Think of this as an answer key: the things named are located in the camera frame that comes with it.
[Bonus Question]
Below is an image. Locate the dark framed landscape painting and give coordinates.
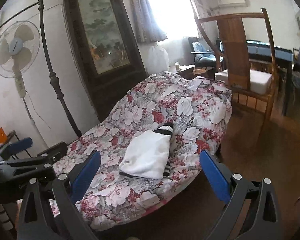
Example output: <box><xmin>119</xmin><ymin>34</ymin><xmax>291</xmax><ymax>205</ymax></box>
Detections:
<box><xmin>63</xmin><ymin>0</ymin><xmax>147</xmax><ymax>122</ymax></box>

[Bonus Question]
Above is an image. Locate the white wall air conditioner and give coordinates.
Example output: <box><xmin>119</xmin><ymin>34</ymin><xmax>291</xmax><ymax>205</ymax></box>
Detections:
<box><xmin>218</xmin><ymin>0</ymin><xmax>248</xmax><ymax>7</ymax></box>

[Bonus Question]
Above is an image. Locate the patterned window curtain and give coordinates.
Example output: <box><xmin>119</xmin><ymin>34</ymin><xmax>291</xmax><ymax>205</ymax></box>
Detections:
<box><xmin>131</xmin><ymin>0</ymin><xmax>167</xmax><ymax>43</ymax></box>

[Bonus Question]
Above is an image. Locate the small jar on side table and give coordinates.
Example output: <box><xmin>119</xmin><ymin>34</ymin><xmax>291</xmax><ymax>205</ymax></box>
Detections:
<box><xmin>174</xmin><ymin>62</ymin><xmax>180</xmax><ymax>72</ymax></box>

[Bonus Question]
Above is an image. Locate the white sweater with black stripes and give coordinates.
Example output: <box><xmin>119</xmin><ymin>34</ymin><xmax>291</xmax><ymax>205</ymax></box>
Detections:
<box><xmin>119</xmin><ymin>122</ymin><xmax>173</xmax><ymax>179</ymax></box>

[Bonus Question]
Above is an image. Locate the wooden chair with white cushion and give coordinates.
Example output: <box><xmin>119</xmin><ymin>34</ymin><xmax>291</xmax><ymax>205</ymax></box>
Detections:
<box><xmin>194</xmin><ymin>8</ymin><xmax>277</xmax><ymax>126</ymax></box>

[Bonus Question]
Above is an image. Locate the floral red white bedspread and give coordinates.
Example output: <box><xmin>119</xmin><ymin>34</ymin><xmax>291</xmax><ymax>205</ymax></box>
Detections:
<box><xmin>53</xmin><ymin>72</ymin><xmax>232</xmax><ymax>231</ymax></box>

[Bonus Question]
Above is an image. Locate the white standing fan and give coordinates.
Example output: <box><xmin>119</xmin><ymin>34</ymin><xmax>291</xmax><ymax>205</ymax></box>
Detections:
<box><xmin>0</xmin><ymin>21</ymin><xmax>40</xmax><ymax>128</ymax></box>

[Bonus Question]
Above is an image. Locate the dark armchair by window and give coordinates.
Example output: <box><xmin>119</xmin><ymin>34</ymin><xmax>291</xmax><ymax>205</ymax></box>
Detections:
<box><xmin>187</xmin><ymin>37</ymin><xmax>216</xmax><ymax>68</ymax></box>

